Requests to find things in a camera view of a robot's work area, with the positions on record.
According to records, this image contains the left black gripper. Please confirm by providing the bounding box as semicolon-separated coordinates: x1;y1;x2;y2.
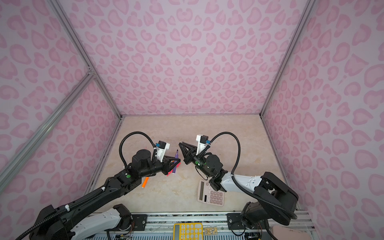
140;155;181;179

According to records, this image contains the pink desk calculator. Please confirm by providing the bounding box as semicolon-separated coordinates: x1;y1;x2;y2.
197;180;225;207

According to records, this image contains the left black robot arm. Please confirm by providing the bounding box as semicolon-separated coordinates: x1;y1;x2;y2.
17;149;181;240

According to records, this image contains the aluminium frame strut left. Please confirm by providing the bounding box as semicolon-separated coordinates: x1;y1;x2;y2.
1;71;95;193

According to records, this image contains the small brown circuit board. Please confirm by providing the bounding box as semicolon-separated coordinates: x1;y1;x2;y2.
204;227;218;236

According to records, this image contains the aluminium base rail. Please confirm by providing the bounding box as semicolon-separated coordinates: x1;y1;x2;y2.
98;209;319;240

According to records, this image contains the left black corrugated cable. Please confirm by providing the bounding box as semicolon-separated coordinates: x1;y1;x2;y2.
118;131;157;169

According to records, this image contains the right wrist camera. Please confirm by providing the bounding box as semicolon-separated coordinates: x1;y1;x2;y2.
196;135;211;156

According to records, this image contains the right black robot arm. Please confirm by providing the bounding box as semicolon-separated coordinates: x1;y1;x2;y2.
179;142;299;229

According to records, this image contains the black corrugated cable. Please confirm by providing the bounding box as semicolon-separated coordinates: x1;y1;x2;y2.
208;131;298;220
118;131;157;169

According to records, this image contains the orange highlighter pen lower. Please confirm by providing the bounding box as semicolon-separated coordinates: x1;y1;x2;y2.
142;177;149;189

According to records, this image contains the yellow calculator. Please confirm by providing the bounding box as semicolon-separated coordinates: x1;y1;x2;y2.
173;223;204;240

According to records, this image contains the right black corrugated cable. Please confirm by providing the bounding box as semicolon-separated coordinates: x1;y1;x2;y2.
208;131;298;220

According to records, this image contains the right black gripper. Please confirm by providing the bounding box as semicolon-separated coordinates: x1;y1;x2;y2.
179;142;214;178

